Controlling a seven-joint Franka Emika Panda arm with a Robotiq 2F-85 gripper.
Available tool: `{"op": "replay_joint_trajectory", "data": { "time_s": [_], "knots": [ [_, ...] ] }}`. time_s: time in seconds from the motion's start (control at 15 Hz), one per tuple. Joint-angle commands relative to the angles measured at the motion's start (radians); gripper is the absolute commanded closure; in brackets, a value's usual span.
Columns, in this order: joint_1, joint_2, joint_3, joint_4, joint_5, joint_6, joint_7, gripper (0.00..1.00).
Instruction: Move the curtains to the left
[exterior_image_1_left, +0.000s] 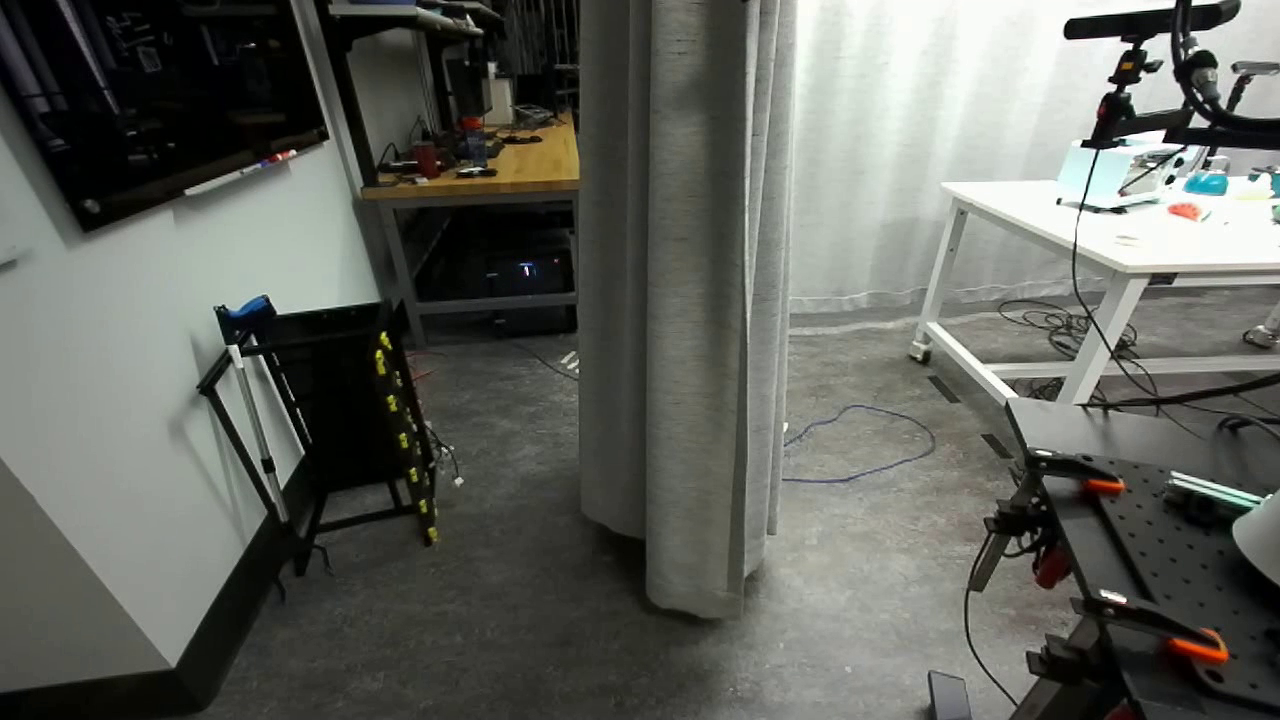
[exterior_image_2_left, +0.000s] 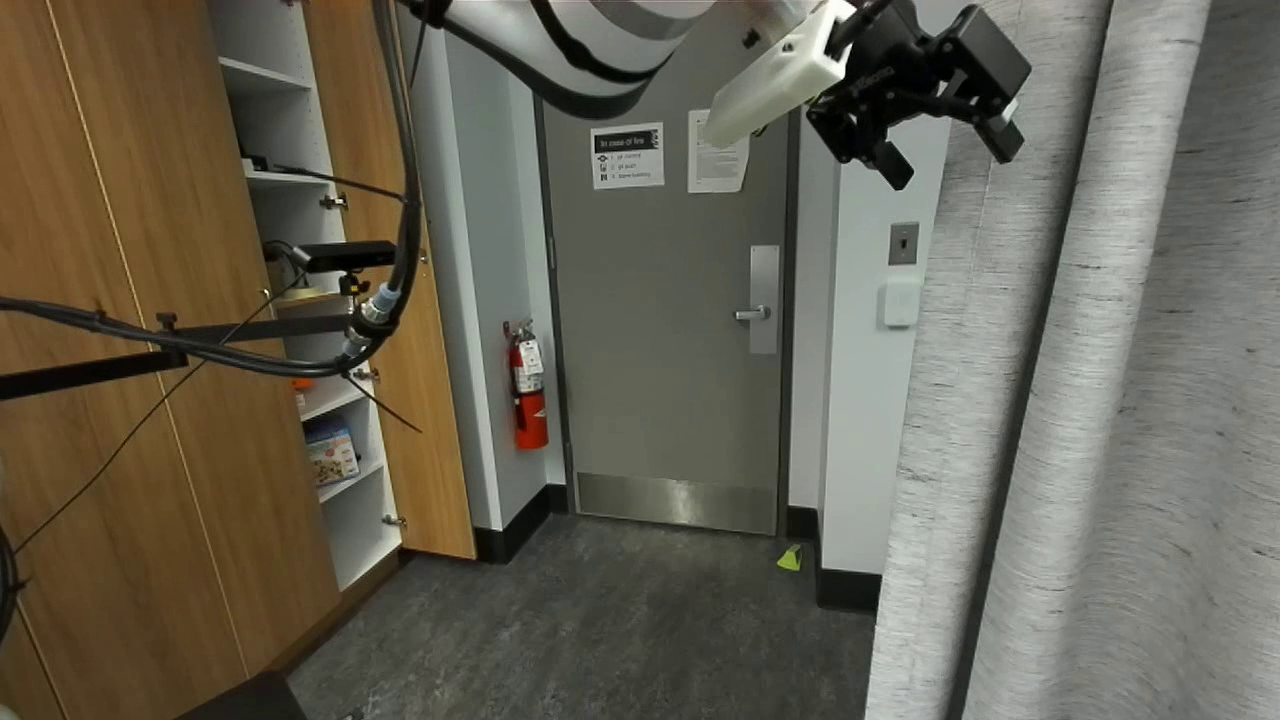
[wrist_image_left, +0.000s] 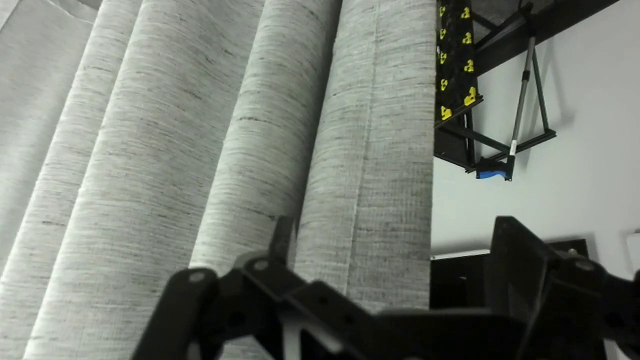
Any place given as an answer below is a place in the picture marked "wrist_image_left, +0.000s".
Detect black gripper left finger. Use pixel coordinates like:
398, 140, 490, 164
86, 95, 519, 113
133, 216, 376, 360

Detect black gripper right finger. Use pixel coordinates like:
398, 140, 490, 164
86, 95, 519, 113
489, 216, 640, 360

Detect grey white woven curtain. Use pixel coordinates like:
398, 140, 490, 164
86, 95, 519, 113
0, 0, 440, 360

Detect small blue clip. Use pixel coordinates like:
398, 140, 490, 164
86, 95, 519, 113
474, 166, 510, 182

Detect silver metal rod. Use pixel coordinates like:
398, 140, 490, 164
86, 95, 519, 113
508, 37, 540, 160

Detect black strap yellow logos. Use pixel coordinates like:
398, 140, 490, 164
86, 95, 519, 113
437, 0, 484, 126

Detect black metal stand frame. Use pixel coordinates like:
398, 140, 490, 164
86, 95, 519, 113
437, 0, 623, 185

